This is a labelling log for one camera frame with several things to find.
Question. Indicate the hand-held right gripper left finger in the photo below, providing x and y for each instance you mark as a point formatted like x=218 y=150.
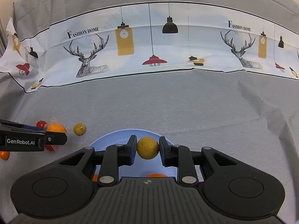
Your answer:
x=132 y=150

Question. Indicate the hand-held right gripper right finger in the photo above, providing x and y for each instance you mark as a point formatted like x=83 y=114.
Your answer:
x=163 y=152

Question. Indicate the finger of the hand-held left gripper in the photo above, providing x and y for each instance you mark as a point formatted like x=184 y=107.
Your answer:
x=56 y=138
x=35 y=128

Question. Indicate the red cherry tomato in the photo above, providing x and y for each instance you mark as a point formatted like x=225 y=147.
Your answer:
x=51 y=148
x=41 y=124

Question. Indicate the plastic-wrapped orange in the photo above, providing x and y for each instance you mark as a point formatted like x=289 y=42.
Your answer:
x=56 y=128

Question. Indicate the yellow-brown longan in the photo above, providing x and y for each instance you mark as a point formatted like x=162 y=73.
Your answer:
x=147 y=148
x=79 y=129

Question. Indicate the small orange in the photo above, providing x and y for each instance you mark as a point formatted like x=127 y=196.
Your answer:
x=95 y=178
x=4 y=155
x=156 y=175

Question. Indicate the light blue plate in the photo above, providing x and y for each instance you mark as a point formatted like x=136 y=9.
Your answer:
x=112 y=139

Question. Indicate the grey tablecloth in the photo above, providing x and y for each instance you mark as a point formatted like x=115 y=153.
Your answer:
x=186 y=102

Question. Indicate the white printed cloth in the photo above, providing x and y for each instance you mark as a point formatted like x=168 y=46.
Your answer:
x=175 y=51

